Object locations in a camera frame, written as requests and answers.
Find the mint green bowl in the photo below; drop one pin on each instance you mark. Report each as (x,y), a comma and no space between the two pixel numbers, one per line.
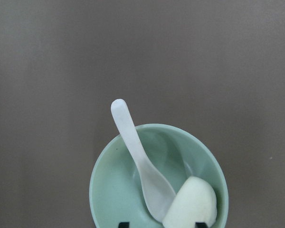
(119,176)

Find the white steamed bun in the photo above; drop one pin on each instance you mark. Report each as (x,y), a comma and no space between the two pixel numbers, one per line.
(195,202)

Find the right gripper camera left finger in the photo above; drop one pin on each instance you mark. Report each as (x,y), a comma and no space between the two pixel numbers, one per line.
(124,225)

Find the translucent white plastic spoon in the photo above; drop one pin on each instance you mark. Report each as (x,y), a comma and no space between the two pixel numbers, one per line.
(157,192)

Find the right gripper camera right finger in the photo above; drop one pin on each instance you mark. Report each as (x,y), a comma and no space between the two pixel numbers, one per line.
(201,225)

